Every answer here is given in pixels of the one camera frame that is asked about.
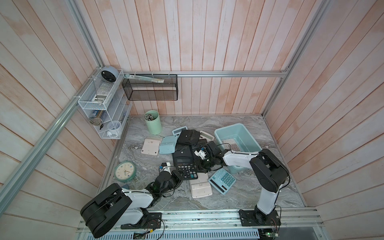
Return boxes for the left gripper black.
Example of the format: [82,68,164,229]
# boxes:
[160,169,187,196]

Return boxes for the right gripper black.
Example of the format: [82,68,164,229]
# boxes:
[188,155,216,173]

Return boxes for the black calculator face up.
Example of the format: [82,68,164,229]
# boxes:
[172,144,198,180]

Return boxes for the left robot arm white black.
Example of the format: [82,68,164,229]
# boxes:
[80,170,184,239]

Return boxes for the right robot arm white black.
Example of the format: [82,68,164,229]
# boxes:
[192,141,291,226]

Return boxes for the teal calculator face up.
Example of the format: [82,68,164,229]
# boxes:
[209,168,236,195]

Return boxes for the pink calculator under black one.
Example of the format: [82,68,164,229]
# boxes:
[189,173,213,199]

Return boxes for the teal plastic storage box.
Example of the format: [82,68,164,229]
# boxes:
[213,122,263,175]

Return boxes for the black calculator top of pile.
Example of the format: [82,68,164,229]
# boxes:
[177,130,201,146]

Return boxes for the teal calculator tilted in pile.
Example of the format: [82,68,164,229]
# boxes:
[159,135,179,155]

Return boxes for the pale pink calculator back left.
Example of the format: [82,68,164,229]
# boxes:
[141,138,162,156]

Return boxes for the teal calculator back of pile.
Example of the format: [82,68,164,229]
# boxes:
[172,126,188,136]

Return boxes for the green round desk clock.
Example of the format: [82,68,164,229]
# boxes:
[114,161,137,183]

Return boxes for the mint green pen cup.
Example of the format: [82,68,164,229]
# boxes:
[145,110,162,135]

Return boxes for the pens in cup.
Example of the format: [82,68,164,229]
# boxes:
[145,113,155,121]

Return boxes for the white mug on shelf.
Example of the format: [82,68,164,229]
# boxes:
[107,121,122,138]

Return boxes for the ruler on black basket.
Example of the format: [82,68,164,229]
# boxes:
[124,74,165,84]

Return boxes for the grey round alarm clock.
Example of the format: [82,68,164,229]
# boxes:
[101,66,119,83]

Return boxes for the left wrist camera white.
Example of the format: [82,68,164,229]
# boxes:
[159,162,172,173]

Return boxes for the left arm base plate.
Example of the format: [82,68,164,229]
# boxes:
[121,212,162,230]

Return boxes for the aluminium front rail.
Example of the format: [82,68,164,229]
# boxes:
[76,206,325,233]

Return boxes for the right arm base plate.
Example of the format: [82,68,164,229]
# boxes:
[238,208,281,227]

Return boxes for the black wire mesh basket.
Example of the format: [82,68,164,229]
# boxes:
[122,74,179,101]

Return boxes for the white wire mesh shelf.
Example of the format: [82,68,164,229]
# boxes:
[78,68,133,140]

